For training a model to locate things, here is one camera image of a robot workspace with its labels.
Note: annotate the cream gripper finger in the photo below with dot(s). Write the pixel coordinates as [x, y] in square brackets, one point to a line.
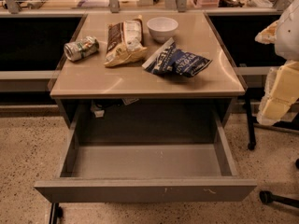
[281, 91]
[268, 34]

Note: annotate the blue chip bag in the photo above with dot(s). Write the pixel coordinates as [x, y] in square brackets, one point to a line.
[169, 59]

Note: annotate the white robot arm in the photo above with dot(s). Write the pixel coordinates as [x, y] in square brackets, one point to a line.
[287, 33]

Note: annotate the brown and white snack bag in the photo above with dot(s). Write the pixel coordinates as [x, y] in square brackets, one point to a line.
[125, 43]

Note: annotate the grey open top drawer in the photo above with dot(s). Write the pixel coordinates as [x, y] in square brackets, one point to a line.
[147, 154]

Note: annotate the white tag under cabinet top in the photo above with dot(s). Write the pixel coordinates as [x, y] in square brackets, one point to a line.
[97, 110]

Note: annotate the grey cabinet with tan top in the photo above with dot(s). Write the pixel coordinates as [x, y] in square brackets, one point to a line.
[89, 78]

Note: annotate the black stand leg with caster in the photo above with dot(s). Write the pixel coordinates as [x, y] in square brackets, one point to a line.
[255, 94]

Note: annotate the white bowl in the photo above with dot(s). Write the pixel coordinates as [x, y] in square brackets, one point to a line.
[162, 28]

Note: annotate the black chair base leg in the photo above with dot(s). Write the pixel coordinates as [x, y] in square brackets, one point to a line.
[267, 197]

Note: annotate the crushed green soda can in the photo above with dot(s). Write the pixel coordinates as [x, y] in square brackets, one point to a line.
[75, 51]

